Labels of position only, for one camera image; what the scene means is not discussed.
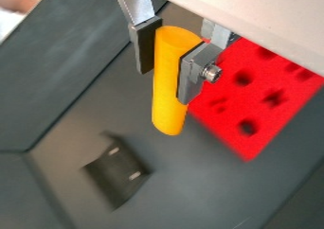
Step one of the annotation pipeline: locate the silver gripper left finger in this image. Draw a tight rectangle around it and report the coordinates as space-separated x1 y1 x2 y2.
118 0 162 74

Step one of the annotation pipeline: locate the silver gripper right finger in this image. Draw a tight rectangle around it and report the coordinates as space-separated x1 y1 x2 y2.
175 19 240 104

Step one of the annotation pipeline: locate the yellow oval cylinder peg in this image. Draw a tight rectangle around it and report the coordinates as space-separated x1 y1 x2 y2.
151 26 201 135

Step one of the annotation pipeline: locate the red foam shape board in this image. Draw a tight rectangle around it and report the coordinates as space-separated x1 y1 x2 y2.
189 39 324 161

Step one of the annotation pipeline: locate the black curved fixture stand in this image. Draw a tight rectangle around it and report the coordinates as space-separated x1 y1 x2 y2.
82 132 151 210

